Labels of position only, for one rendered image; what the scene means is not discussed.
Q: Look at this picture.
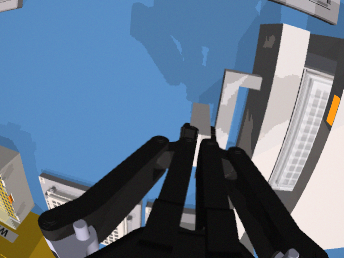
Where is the yellow open-top box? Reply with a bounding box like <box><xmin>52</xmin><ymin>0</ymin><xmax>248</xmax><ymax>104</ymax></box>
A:
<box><xmin>0</xmin><ymin>211</ymin><xmax>56</xmax><ymax>258</ymax></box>

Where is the blue bench mat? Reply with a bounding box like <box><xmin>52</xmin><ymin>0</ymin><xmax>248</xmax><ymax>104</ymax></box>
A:
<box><xmin>0</xmin><ymin>0</ymin><xmax>344</xmax><ymax>215</ymax></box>

